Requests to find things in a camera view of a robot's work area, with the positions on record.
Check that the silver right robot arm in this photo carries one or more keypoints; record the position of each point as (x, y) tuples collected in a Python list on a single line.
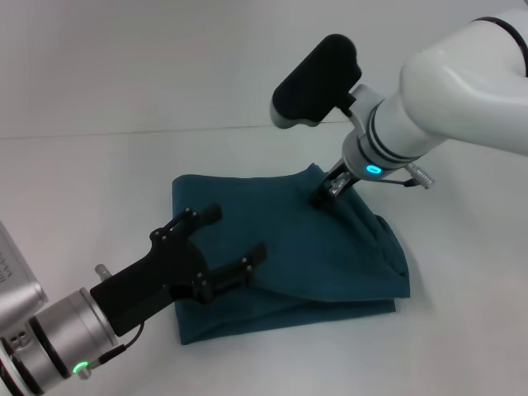
[(433, 99)]

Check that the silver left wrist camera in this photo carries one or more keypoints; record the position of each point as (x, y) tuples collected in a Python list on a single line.
[(16, 280)]

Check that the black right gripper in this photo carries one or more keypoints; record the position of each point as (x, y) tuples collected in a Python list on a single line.
[(340, 179)]

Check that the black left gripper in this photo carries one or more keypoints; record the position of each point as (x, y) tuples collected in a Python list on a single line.
[(152, 276)]

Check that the teal T-shirt with FREE print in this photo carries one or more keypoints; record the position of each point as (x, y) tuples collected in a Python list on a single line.
[(297, 255)]

